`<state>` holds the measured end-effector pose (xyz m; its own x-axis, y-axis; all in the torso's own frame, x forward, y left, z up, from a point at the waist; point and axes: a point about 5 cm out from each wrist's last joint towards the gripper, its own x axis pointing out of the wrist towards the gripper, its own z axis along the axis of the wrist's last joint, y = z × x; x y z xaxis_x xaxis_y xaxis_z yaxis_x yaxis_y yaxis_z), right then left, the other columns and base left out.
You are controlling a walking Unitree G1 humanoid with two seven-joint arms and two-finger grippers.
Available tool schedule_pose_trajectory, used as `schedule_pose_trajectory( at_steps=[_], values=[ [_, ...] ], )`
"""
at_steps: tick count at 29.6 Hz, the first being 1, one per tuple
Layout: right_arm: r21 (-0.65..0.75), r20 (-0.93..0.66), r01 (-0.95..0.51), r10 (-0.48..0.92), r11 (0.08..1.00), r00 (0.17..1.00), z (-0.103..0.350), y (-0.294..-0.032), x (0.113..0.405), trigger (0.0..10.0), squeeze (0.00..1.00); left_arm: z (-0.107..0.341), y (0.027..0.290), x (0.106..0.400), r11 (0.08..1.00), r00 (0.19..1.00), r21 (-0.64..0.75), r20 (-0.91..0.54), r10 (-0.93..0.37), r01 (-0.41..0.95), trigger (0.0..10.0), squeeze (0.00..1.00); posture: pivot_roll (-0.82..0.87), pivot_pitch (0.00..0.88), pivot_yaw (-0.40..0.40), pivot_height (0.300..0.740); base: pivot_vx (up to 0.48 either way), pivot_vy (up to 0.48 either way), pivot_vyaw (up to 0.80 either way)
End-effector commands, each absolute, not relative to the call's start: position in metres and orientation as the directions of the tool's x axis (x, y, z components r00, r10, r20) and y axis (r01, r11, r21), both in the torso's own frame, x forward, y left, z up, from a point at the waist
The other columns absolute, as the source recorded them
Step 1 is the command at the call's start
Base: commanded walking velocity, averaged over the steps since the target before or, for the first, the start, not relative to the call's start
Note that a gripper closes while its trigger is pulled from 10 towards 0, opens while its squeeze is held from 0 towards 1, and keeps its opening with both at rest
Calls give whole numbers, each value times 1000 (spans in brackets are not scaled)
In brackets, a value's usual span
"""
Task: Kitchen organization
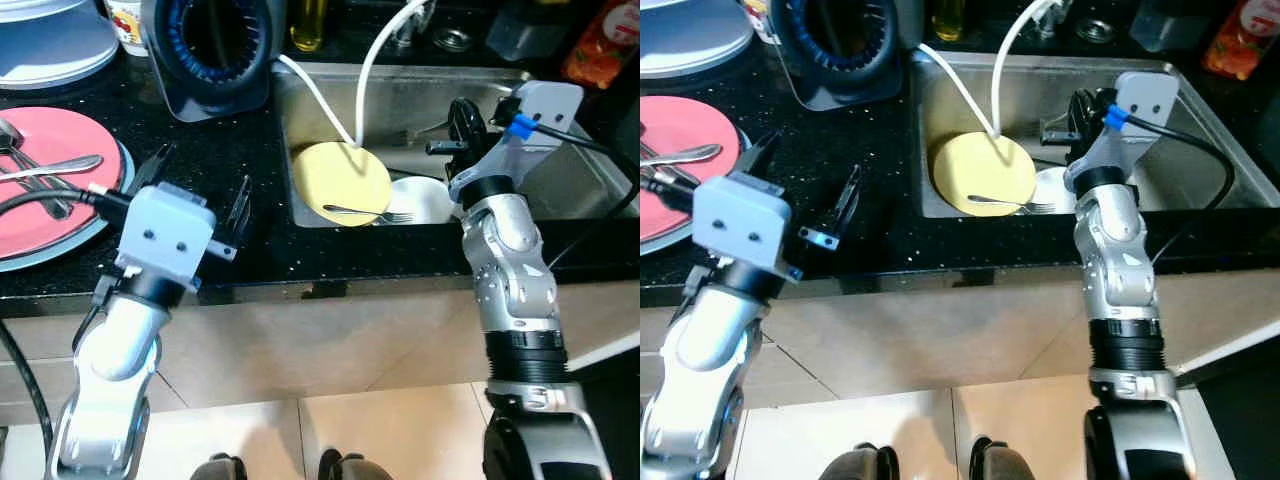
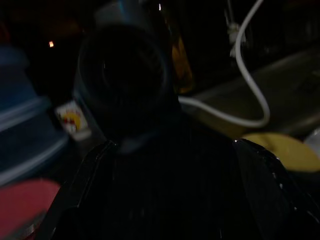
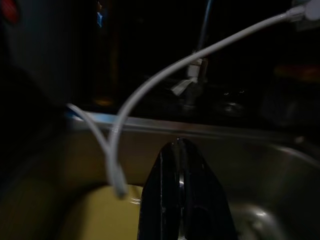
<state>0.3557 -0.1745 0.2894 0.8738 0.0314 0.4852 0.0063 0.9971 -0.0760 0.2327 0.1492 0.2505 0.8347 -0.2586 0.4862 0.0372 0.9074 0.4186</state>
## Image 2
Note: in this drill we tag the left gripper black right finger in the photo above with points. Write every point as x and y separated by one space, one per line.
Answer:
275 205

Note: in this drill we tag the metal faucet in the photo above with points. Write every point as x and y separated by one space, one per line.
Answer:
233 30

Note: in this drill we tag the white stacked plastic container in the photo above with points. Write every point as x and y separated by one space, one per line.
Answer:
22 112

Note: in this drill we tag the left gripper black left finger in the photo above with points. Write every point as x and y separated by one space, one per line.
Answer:
75 200

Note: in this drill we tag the white printed cup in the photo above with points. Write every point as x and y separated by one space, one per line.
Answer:
72 120

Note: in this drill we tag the black round kitchen appliance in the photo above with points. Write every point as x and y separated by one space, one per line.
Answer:
125 82

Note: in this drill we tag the pink plate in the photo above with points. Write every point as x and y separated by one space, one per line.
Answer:
22 207

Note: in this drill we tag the stainless steel sink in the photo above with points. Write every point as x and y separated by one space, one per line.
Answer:
287 82

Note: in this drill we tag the yellow plate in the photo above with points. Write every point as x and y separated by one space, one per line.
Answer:
287 152

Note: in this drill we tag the yellow oil bottle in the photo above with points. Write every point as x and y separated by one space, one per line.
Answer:
183 62

